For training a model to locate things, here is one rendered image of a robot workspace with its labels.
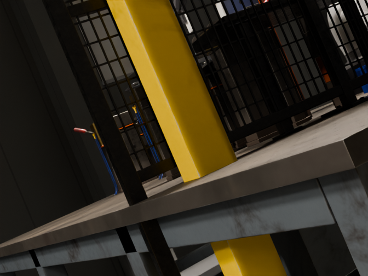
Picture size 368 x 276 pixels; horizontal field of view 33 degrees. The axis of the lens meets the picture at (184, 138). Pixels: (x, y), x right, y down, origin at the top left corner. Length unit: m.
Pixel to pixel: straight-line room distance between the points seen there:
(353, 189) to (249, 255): 0.49
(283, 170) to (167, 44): 0.52
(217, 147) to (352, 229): 0.48
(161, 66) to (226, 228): 0.37
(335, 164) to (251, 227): 0.31
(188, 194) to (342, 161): 0.39
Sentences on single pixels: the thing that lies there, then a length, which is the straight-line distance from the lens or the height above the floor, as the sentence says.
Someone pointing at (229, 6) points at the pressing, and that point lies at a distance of 1.88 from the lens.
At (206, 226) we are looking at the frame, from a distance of 1.18.
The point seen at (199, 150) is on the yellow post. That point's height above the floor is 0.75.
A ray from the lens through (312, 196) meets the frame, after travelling 0.92.
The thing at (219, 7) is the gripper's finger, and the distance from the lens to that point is 2.18.
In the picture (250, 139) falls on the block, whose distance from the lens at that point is 1.80.
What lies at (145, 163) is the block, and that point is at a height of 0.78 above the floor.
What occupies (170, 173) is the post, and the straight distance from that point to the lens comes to 1.80.
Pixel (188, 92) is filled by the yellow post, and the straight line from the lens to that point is 1.29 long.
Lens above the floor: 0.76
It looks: 1 degrees up
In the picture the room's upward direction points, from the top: 23 degrees counter-clockwise
